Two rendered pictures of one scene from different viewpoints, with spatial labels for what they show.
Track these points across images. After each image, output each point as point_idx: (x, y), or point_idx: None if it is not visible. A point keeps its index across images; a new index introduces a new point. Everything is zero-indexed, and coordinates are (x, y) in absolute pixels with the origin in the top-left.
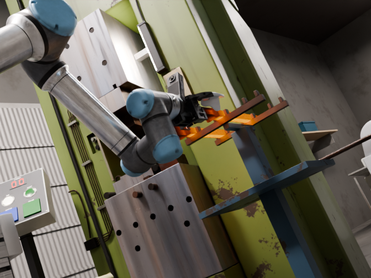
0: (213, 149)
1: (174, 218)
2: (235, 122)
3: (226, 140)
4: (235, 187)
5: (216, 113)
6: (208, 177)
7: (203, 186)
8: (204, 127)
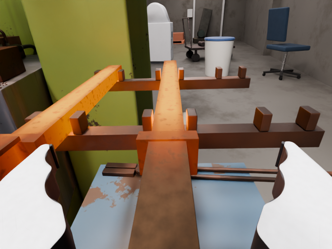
0: (73, 56)
1: None
2: (118, 30)
3: (114, 90)
4: (93, 115)
5: (193, 167)
6: (56, 92)
7: (46, 104)
8: (63, 12)
